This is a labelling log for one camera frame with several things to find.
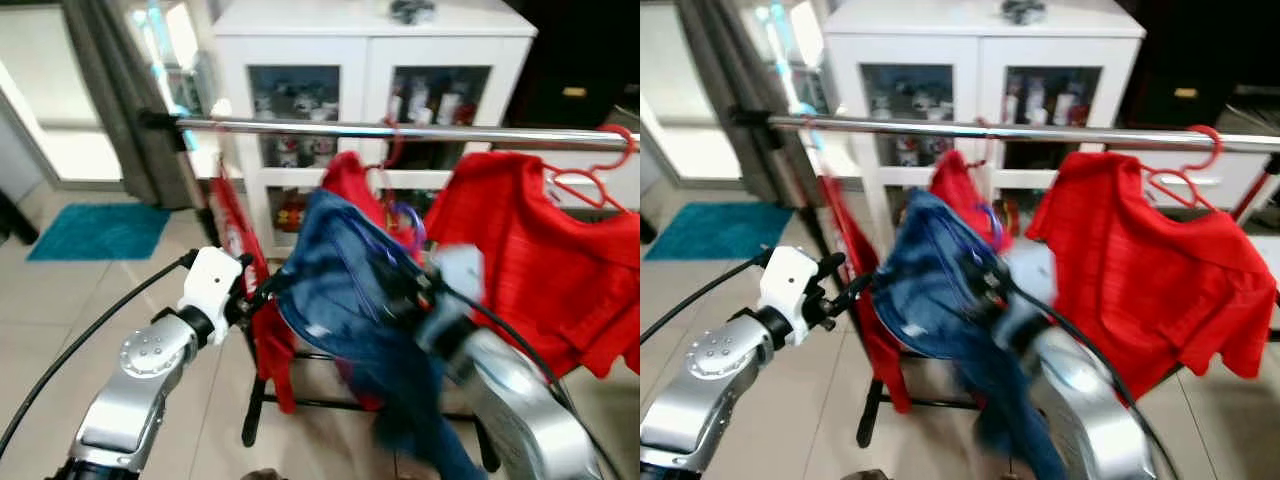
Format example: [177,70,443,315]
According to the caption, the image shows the red shirt with white stripe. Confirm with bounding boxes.
[930,150,1006,251]
[320,150,421,411]

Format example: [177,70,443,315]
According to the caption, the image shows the steel rail clothes rack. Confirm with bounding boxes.
[730,105,1280,451]
[140,108,641,473]

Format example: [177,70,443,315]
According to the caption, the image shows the purple clothes hanger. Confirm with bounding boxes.
[938,200,1005,306]
[340,200,429,331]

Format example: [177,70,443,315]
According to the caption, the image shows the black table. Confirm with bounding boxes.
[0,185,41,246]

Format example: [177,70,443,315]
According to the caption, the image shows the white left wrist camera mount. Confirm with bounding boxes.
[180,247,244,323]
[758,245,823,337]

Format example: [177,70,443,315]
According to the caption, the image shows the grey curtain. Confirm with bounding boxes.
[675,0,801,206]
[62,0,201,209]

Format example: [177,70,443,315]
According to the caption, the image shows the plain red shirt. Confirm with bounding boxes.
[1025,150,1279,401]
[425,150,641,379]

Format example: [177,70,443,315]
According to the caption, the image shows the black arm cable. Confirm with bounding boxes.
[1020,285,1181,480]
[0,250,196,461]
[640,250,771,346]
[440,280,626,480]

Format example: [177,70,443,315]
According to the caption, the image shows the white glass door cabinet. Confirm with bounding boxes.
[213,0,538,256]
[825,0,1146,251]

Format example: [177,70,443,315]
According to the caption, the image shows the dark wooden cabinet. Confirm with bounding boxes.
[505,0,641,131]
[1120,0,1280,131]

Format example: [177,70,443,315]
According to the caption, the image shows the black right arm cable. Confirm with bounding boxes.
[440,280,626,480]
[1020,285,1181,480]

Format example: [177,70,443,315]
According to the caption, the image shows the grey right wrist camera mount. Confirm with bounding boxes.
[430,245,488,321]
[1000,240,1059,321]

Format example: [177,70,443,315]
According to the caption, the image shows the red tank top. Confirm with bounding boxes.
[820,170,916,413]
[210,170,301,413]

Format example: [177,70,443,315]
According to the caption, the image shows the teal floor mat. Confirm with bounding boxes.
[645,202,766,263]
[27,203,171,263]

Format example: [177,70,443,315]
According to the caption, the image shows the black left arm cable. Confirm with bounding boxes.
[0,250,196,461]
[640,250,771,346]

